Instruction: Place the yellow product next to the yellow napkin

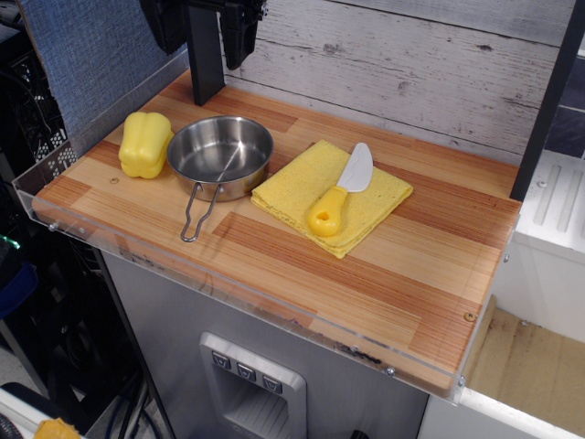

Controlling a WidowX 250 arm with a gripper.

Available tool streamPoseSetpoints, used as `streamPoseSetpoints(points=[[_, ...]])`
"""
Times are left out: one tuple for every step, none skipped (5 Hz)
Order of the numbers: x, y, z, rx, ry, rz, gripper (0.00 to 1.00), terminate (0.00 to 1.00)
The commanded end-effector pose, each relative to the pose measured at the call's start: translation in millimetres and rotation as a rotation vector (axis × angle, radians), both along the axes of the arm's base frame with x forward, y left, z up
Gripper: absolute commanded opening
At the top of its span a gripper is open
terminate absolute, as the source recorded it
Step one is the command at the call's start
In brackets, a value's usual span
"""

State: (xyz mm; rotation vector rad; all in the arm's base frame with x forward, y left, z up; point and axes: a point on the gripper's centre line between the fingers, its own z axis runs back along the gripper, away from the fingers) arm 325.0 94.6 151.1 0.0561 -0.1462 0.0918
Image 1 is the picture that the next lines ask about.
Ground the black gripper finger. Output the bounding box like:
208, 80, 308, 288
220, 0, 267, 70
139, 0, 186, 55

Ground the yellow object bottom corner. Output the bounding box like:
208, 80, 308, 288
34, 418, 81, 439

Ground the yellow folded cloth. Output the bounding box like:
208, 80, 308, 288
251, 140, 413, 259

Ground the clear acrylic edge guard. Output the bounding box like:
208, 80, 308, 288
14, 141, 520, 400

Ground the silver toy fridge cabinet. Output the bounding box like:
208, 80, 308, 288
105, 255, 428, 438

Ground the black vertical post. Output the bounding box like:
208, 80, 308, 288
509, 0, 584, 201
185, 2, 225, 106

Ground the blue fabric panel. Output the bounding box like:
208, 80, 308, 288
17, 1, 188, 137

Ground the black left vertical post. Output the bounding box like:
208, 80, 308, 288
185, 2, 225, 106

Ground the stainless steel pot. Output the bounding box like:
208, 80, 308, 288
167, 115, 274, 242

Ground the white toy sink unit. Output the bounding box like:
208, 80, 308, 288
420, 151, 584, 438

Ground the toy knife yellow handle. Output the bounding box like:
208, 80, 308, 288
307, 143, 373, 237

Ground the black right vertical post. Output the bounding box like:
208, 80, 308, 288
509, 0, 584, 201

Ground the silver water dispenser panel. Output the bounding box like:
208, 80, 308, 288
199, 332, 308, 438

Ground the yellow plastic bell pepper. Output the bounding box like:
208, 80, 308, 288
118, 112, 174, 179

